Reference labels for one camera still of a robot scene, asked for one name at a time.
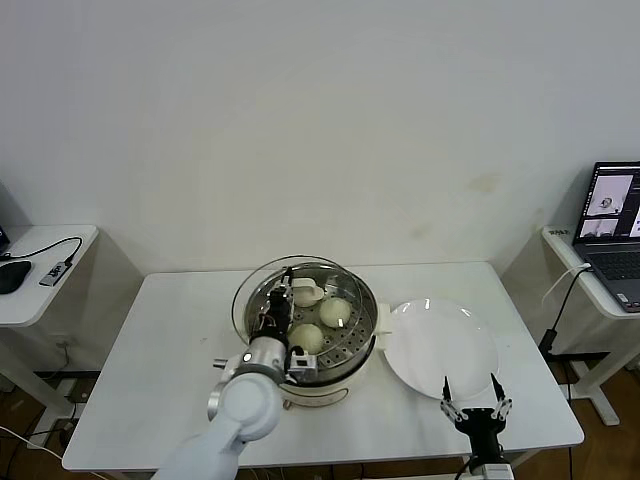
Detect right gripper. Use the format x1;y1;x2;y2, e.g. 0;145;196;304
439;372;515;459

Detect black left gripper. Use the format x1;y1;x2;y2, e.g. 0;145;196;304
252;266;296;346

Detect glass lid with cream handle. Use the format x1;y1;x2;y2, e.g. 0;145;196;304
231;256;365;364

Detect white round plate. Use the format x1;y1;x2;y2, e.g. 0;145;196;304
383;297;502;401

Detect cream electric cooker pot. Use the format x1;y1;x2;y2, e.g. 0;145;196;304
230;302;395;412

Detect white side desk with laptop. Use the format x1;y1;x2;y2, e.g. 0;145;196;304
542;224;640;427

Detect open grey laptop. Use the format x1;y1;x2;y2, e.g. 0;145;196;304
573;160;640;314

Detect grey usb hub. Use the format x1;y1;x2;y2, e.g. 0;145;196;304
39;260;71;287

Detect white side desk with mouse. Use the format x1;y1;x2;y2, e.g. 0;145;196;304
0;223;101;401

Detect black computer mouse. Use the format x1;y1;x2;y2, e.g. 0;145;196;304
0;259;33;295

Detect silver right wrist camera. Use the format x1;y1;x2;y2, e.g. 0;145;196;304
479;462;514;480

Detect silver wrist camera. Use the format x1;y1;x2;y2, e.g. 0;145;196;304
287;349;320;384
479;462;514;480

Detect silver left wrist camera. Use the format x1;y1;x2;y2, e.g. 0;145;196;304
287;349;320;384

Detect black laptop power cable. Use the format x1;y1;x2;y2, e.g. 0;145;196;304
552;267;594;334

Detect white laptop cable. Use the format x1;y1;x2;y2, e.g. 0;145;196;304
541;263;596;307

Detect black usb hub cable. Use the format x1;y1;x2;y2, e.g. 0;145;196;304
0;235;84;265

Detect white floor cable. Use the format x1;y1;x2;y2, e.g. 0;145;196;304
0;424;64;457

